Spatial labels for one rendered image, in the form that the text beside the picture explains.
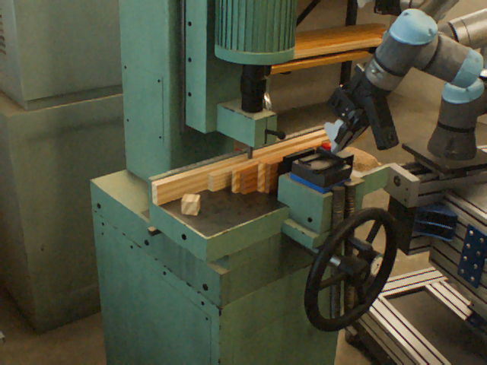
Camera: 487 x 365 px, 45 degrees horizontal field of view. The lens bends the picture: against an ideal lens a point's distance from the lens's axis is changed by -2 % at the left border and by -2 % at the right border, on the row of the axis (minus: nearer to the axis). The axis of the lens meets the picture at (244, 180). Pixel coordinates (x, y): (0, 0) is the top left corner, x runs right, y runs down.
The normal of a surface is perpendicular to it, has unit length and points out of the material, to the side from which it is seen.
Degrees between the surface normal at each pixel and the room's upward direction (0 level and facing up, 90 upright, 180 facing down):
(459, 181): 90
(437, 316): 0
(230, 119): 90
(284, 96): 90
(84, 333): 0
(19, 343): 0
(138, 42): 90
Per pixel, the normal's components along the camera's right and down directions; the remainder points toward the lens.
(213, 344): -0.75, 0.26
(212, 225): 0.04, -0.90
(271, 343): 0.65, 0.35
